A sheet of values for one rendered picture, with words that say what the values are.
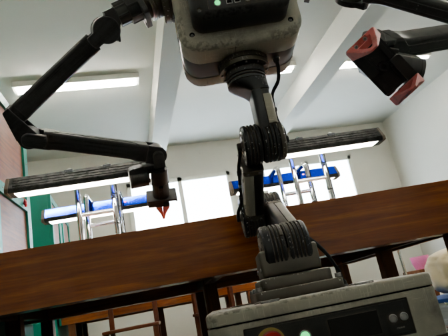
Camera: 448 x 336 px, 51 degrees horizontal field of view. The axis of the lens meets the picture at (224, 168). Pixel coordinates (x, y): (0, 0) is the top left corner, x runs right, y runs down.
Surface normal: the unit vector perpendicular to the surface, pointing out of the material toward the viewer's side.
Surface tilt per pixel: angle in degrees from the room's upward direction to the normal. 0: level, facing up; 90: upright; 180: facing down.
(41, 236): 90
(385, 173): 90
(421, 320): 90
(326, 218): 90
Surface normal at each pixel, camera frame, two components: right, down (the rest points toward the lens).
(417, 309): 0.01, -0.29
